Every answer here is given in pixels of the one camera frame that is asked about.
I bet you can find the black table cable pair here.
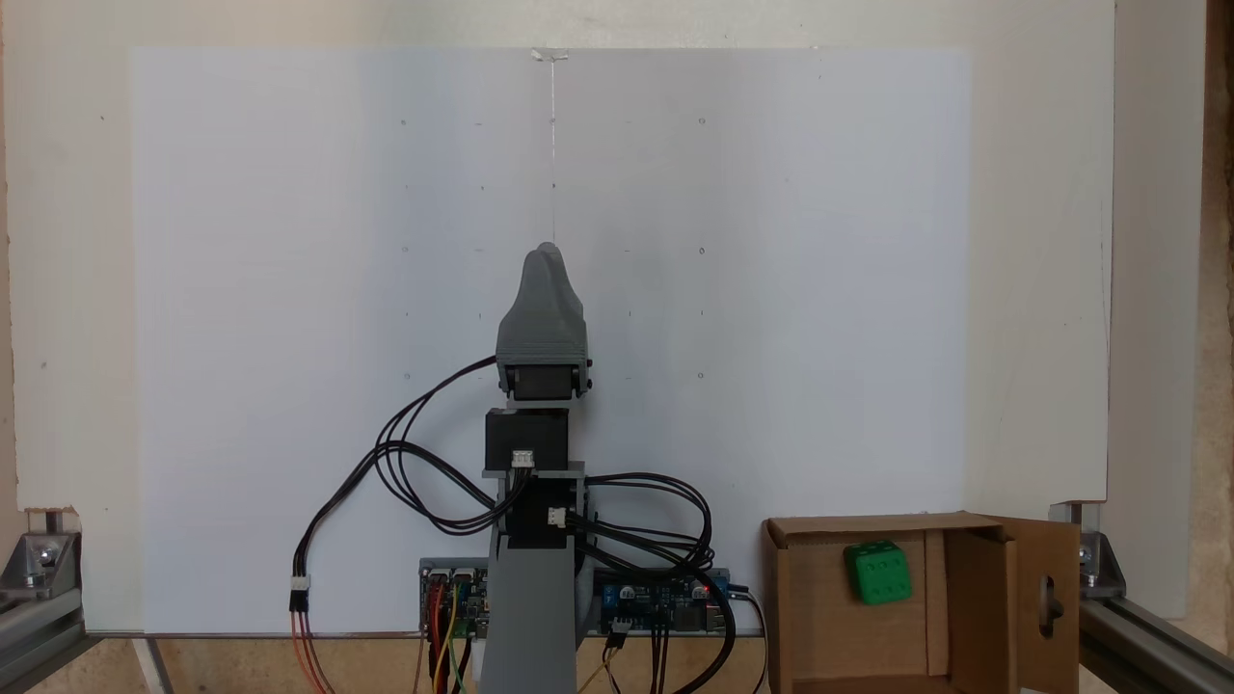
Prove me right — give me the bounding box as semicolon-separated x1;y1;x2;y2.
289;439;502;614

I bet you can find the brown cardboard box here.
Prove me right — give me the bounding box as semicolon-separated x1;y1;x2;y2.
762;511;1083;694

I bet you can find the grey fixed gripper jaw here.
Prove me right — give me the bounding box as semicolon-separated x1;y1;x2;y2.
550;247;587;334

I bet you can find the yellow jumper wire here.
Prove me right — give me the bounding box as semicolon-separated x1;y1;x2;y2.
434;588;462;694

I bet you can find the blue circuit board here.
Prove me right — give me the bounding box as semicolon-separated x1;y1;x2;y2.
590;569;731;637

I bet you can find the green die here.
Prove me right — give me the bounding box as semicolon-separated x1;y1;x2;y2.
844;540;913;607

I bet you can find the white paper sheet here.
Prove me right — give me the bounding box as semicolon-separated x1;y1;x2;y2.
130;46;970;637

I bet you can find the aluminium frame post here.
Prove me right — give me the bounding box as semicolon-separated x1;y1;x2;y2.
0;578;97;694
1078;590;1234;694

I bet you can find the metal corner bracket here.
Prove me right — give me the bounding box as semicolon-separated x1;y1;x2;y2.
1049;499;1127;603
0;509;84;601

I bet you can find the red orange wire pair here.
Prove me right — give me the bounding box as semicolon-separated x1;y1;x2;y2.
289;576;446;694

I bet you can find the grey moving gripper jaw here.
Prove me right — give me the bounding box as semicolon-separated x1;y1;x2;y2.
499;243;552;334

